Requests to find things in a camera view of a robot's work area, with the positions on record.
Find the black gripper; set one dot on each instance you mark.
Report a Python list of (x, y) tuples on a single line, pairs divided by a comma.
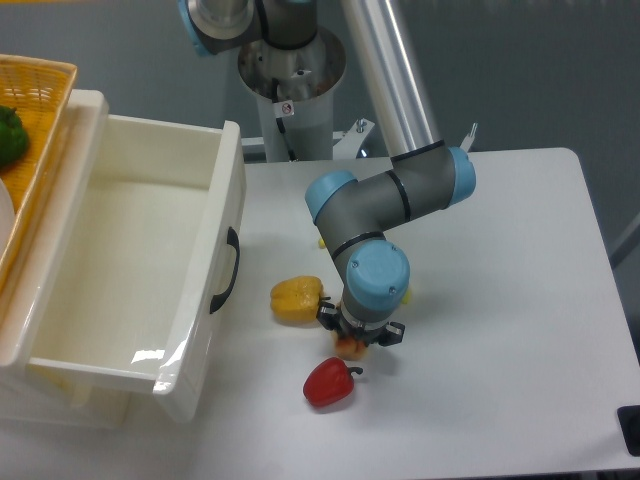
[(371, 327)]

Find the round knotted bread roll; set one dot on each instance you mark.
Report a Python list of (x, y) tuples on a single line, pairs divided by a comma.
[(347, 346)]

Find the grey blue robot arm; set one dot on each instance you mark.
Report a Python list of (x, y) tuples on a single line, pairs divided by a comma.
[(425, 176)]

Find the red bell pepper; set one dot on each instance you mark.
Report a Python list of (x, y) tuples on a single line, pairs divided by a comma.
[(331, 381)]

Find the yellow bell pepper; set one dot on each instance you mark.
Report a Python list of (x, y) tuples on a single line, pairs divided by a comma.
[(296, 300)]

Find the yellow banana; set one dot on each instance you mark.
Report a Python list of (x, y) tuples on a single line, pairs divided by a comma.
[(408, 295)]

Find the white clip behind table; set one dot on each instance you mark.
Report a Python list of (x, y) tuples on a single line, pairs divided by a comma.
[(469, 138)]

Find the white open drawer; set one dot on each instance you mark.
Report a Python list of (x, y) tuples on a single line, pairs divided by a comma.
[(129, 310)]

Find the black device at table edge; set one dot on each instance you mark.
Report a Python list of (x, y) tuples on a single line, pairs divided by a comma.
[(629, 419)]

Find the white drawer cabinet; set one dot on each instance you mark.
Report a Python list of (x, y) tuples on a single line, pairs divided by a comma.
[(32, 392)]

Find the white plate edge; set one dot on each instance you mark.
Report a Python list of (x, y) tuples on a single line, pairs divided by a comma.
[(7, 216)]

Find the green bell pepper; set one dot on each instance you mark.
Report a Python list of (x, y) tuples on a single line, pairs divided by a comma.
[(15, 140)]

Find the yellow woven basket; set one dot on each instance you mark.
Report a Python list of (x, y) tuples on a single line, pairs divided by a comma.
[(39, 91)]

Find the black drawer handle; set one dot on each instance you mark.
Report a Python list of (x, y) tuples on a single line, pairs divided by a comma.
[(230, 272)]

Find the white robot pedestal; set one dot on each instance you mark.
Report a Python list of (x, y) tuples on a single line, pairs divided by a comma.
[(294, 92)]

